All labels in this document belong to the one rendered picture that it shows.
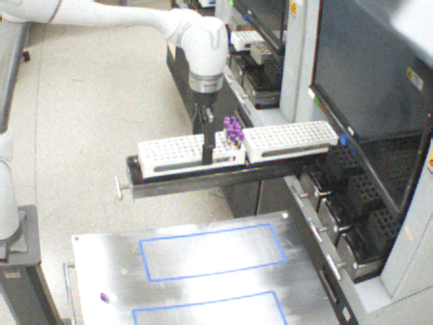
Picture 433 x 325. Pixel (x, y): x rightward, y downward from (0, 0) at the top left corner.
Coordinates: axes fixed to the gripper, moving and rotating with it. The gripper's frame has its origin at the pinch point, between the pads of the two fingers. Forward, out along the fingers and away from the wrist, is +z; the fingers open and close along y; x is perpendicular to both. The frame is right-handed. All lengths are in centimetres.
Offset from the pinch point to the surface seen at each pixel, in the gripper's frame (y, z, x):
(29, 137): -143, 86, -71
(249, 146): 2.7, -0.1, 13.4
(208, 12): -120, 7, 35
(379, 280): 55, 12, 38
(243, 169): 5.9, 5.4, 10.8
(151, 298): 49, 4, -26
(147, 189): 6.7, 6.9, -17.5
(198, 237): 30.8, 3.8, -9.1
